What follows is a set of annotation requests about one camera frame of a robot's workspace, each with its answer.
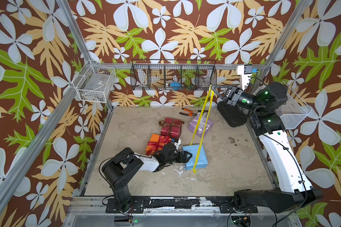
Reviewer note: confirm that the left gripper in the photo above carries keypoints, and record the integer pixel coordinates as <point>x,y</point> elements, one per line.
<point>184,159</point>

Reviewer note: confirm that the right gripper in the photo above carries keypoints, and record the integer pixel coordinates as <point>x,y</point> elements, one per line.
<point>242,98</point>

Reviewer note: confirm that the blue gift box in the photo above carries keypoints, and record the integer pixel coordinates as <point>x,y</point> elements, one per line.
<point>197,154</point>

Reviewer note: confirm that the orange gift box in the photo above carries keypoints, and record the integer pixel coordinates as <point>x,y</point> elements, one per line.
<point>155,140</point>

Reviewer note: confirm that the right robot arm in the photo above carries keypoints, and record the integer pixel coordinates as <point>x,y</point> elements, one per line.
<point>295,190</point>

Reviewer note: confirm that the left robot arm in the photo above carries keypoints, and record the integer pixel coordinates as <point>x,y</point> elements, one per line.
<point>120,169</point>

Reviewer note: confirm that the magenta gift box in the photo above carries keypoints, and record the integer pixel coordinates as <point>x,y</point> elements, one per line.
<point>172,129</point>

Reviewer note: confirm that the lilac gift box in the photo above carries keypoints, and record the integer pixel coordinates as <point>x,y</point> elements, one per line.
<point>191,127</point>

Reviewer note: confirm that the white ribbon bow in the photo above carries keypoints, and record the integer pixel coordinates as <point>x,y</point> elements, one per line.
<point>204,127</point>

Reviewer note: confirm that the brown ribbon bow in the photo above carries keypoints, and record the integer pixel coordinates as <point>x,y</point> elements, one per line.
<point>170,123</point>

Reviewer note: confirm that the black oval case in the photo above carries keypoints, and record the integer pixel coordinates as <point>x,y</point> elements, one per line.
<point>233,116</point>

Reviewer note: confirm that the blue item in basket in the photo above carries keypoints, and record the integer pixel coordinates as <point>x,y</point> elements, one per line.
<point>175,86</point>

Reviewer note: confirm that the white mesh basket right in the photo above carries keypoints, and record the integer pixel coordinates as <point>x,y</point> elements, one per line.
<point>294,111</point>

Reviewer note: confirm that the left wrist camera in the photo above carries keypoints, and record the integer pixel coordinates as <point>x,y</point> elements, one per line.
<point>176,142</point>

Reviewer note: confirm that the orange handled pliers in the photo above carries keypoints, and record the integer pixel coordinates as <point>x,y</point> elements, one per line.
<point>189,112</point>

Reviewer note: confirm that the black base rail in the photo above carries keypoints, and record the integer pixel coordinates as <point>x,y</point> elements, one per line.
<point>141,204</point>

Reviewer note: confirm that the black wire basket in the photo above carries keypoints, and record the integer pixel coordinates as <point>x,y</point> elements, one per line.
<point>160,73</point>

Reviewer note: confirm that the white wire basket left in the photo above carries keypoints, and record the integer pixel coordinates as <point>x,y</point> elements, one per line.
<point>94,82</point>

